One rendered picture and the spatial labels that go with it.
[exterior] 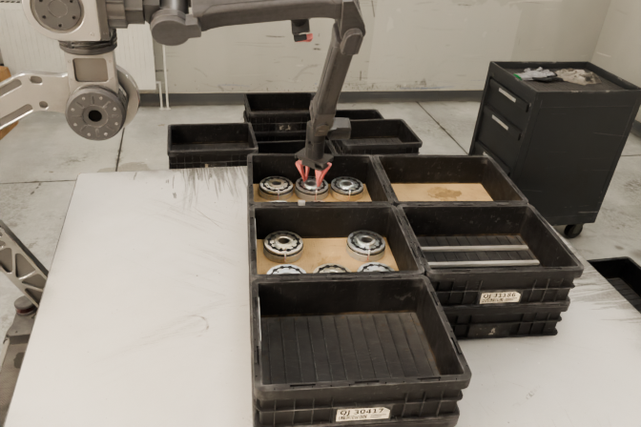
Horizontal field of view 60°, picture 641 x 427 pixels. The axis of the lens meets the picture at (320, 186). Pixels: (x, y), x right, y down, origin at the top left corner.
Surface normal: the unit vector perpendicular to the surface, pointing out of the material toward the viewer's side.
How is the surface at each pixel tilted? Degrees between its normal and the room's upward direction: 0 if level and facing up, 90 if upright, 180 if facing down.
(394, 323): 0
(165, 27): 123
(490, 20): 90
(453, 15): 90
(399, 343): 0
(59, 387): 0
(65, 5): 90
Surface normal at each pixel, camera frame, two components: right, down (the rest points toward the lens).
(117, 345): 0.07, -0.86
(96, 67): 0.22, 0.50
